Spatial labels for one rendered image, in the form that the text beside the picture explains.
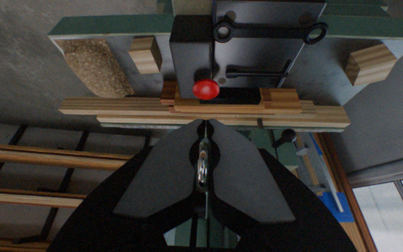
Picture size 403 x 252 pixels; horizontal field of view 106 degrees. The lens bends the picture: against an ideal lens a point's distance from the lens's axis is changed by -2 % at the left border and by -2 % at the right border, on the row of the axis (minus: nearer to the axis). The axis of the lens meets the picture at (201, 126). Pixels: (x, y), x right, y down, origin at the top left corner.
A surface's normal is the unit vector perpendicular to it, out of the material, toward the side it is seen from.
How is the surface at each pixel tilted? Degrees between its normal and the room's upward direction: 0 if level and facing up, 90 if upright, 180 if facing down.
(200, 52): 0
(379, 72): 0
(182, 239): 90
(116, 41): 0
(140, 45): 90
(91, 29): 90
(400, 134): 90
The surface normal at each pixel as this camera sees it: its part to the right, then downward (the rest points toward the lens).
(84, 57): -0.04, 0.48
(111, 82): 0.64, 0.67
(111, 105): -0.02, -0.49
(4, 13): -0.04, 0.87
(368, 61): -0.46, -0.45
